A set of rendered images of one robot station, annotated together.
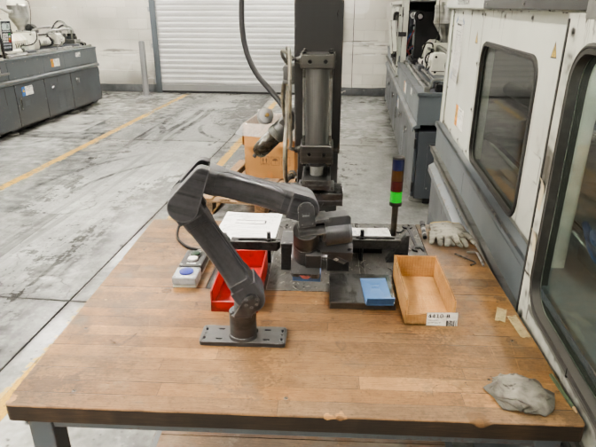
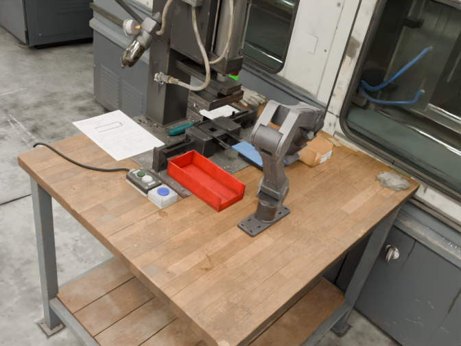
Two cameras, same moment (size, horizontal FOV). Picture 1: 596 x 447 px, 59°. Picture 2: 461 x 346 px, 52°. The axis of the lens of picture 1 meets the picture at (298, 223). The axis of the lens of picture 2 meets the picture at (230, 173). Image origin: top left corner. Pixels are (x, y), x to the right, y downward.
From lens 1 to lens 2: 1.31 m
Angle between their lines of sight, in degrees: 51
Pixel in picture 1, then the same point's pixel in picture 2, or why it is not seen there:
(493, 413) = (397, 195)
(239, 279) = (284, 180)
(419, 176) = (32, 24)
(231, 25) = not seen: outside the picture
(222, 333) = (254, 223)
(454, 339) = (339, 165)
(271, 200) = (309, 119)
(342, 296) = not seen: hidden behind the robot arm
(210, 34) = not seen: outside the picture
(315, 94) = (240, 18)
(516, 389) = (395, 180)
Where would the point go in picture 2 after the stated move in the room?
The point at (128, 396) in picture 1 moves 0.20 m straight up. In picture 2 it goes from (278, 291) to (296, 237)
